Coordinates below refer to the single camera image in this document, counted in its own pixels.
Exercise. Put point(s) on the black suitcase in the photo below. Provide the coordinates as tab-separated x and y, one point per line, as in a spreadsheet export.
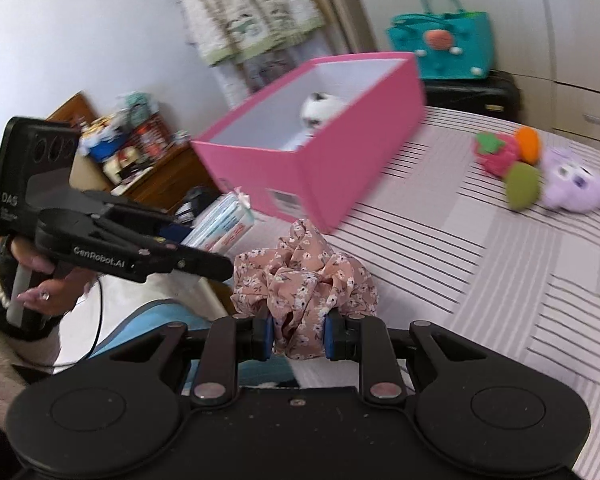
496	96

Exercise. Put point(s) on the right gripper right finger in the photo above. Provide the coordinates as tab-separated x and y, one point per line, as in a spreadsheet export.
365	340

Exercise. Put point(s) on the white fluffy cardigan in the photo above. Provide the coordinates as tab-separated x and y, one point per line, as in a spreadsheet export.
242	29

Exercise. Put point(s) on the red strawberry plush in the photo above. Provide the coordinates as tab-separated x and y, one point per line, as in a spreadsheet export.
496	152

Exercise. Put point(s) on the teal felt tote bag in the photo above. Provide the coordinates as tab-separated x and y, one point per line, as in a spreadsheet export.
456	45

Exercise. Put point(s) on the person left hand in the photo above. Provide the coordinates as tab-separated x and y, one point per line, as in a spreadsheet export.
54	295

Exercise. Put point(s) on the green beauty sponge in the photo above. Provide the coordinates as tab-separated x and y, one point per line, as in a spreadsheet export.
522	186

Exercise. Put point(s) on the white brown plush cat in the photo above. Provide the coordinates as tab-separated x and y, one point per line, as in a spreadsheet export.
319	108

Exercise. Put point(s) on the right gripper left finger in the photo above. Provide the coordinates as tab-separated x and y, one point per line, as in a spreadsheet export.
218	352

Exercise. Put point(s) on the orange beauty sponge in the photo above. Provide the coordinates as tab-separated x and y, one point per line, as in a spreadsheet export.
529	144

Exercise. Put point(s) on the grey wardrobe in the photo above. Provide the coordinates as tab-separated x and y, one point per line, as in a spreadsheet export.
551	47

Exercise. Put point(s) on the purple plush toy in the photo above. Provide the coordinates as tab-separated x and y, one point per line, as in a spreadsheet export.
568	182

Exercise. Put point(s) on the wooden side cabinet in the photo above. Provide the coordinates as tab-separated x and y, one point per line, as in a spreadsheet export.
162	183

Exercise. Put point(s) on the pink storage box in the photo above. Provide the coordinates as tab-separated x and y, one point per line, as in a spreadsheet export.
290	173

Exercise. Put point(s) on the white tissue pack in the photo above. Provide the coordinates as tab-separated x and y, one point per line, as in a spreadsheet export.
222	224

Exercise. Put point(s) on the pink floral scrunchie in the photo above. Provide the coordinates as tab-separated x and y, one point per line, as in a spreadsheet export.
300	281

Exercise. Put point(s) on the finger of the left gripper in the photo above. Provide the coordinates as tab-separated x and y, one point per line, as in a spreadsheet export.
133	221
93	242

